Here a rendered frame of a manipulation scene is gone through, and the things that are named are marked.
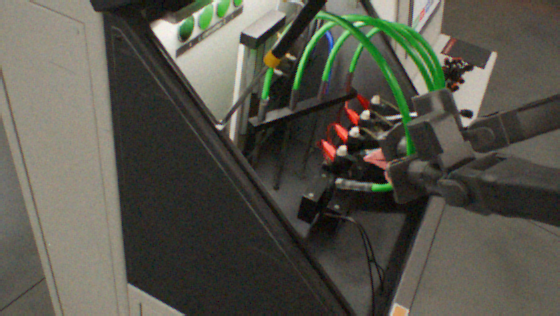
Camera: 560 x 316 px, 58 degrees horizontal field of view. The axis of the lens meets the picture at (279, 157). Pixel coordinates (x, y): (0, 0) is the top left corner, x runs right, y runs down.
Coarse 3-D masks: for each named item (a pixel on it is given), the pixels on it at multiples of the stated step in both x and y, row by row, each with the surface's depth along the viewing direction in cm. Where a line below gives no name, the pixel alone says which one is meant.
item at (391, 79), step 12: (324, 12) 88; (348, 24) 84; (360, 36) 83; (372, 48) 82; (384, 60) 82; (384, 72) 82; (264, 84) 108; (396, 84) 81; (264, 96) 110; (396, 96) 82; (408, 120) 82; (408, 132) 82; (408, 144) 83
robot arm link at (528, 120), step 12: (552, 96) 83; (516, 108) 84; (528, 108) 83; (540, 108) 83; (552, 108) 82; (480, 120) 86; (492, 120) 85; (504, 120) 84; (516, 120) 84; (528, 120) 83; (540, 120) 83; (552, 120) 82; (504, 132) 84; (516, 132) 84; (528, 132) 84; (540, 132) 83; (492, 144) 86; (504, 144) 85
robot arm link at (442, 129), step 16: (432, 112) 74; (448, 112) 69; (416, 128) 71; (432, 128) 68; (448, 128) 69; (416, 144) 72; (432, 144) 70; (448, 144) 69; (464, 144) 69; (448, 160) 69; (464, 160) 69; (448, 192) 66; (464, 192) 64
